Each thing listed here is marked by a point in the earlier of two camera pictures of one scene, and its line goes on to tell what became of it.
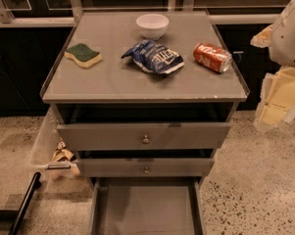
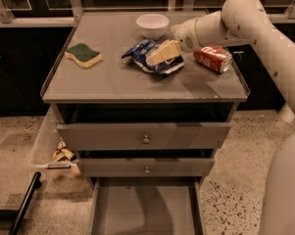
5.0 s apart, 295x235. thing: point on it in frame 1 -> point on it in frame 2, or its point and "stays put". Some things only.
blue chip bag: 154,57 stays put
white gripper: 288,38 -> 184,35
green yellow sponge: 83,55 stays put
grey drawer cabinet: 143,98 stays put
